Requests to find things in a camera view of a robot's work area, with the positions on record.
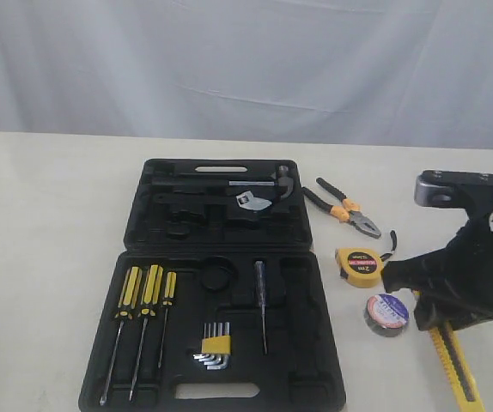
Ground black plastic tool case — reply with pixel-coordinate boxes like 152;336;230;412
78;159;346;411

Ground yellow utility knife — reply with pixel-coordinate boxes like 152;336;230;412
428;322;485;412

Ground black electrical tape roll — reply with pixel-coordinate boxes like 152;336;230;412
363;294;410;337

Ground white backdrop cloth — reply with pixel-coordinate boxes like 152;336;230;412
0;1;493;148

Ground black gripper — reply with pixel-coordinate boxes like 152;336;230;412
380;175;493;332

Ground hex key set yellow holder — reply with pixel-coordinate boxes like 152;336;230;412
192;322;231;371

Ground pliers black orange handles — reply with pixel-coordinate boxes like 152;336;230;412
302;177;381;239

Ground adjustable wrench black handle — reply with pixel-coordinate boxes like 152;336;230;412
152;191;273;212

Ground yellow tape measure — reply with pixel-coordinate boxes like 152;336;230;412
335;230;398;288

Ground middle yellow black screwdriver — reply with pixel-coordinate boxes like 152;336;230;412
129;264;164;402

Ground large yellow black screwdriver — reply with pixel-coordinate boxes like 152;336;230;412
99;266;143;406

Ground claw hammer black handle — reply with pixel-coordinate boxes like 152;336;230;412
151;166;295;200

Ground small yellow black screwdriver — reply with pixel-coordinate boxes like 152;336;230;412
157;271;177;370

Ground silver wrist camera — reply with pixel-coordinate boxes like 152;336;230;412
414;170;493;215

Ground blue test pen screwdriver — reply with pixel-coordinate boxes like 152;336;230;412
254;260;268;354

